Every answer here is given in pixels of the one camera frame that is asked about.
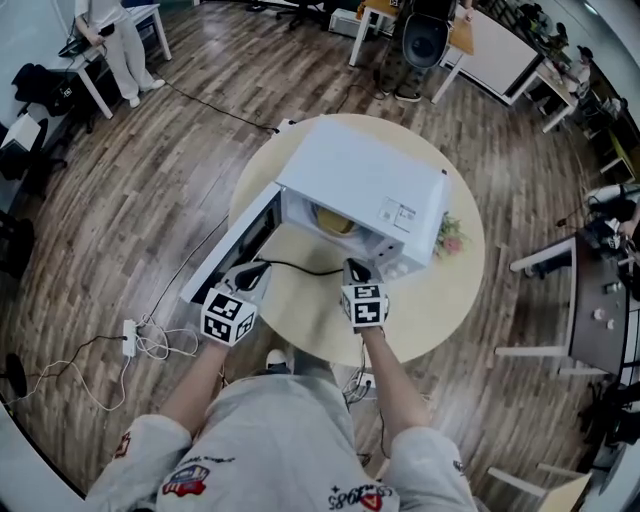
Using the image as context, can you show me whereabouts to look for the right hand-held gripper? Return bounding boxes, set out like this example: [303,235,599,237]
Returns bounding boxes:
[340,257,391,336]

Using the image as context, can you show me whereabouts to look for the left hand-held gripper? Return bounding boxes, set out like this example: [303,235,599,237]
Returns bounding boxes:
[200,260,274,348]

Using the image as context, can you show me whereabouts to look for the white microwave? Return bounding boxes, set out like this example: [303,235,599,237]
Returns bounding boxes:
[180,115,452,305]

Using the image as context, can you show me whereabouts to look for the person's left forearm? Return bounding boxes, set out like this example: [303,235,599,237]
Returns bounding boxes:
[158,339,236,441]

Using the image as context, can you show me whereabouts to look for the person's right forearm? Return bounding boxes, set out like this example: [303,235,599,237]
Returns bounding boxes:
[358,324,435,449]

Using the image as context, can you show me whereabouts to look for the person's white shoe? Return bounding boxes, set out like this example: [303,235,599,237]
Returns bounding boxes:
[266,348,296,374]

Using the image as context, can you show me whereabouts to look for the pink flower bouquet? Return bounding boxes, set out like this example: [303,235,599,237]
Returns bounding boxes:
[433,212,471,260]

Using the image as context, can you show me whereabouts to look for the person's grey trousers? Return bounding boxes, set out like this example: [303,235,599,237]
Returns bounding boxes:
[292,349,351,386]

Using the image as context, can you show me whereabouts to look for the person's white t-shirt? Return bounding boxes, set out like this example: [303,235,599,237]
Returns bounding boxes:
[84,372,484,512]

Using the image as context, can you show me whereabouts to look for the black office chair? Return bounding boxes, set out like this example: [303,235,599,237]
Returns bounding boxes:
[0,117,69,201]
[0,209,36,281]

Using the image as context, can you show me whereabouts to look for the dark table with white legs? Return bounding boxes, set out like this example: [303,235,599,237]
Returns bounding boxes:
[494,232,640,376]

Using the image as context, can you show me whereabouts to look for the white partition cabinet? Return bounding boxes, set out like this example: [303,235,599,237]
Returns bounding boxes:
[452,7,545,106]

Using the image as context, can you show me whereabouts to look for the wooden-top white table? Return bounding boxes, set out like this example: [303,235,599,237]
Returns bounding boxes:
[348,0,475,105]

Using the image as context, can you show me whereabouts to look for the white box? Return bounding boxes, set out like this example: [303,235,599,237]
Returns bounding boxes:
[0,113,41,151]

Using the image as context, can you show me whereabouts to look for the black jacket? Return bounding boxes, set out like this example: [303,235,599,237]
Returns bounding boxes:
[10,63,76,119]

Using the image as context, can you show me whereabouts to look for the white desk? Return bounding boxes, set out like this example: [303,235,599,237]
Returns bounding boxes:
[59,3,174,120]

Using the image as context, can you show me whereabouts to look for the beige wooden chair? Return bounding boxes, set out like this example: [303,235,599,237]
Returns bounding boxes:
[487,462,594,512]

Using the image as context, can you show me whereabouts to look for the white cable bundle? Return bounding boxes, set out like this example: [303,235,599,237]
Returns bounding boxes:
[133,313,201,359]

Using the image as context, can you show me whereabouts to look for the long black floor cable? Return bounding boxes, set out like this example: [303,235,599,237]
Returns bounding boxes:
[162,79,282,135]

